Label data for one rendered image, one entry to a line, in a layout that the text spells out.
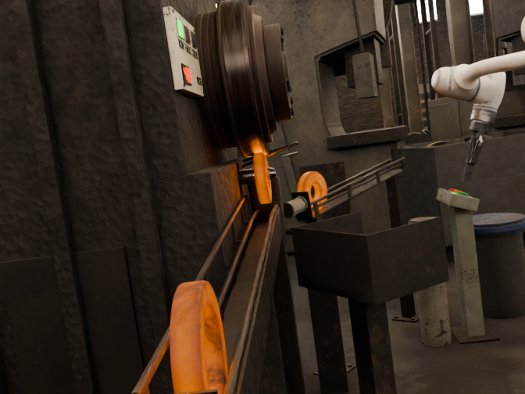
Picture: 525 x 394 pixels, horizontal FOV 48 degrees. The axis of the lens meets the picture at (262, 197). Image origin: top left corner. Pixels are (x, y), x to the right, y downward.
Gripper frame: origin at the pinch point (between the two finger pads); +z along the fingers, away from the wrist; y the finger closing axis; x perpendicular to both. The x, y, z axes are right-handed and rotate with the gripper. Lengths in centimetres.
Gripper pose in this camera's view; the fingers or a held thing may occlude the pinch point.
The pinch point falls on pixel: (468, 173)
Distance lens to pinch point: 245.4
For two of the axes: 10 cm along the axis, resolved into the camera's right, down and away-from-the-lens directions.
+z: -2.1, 9.7, 1.2
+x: 9.7, 2.2, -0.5
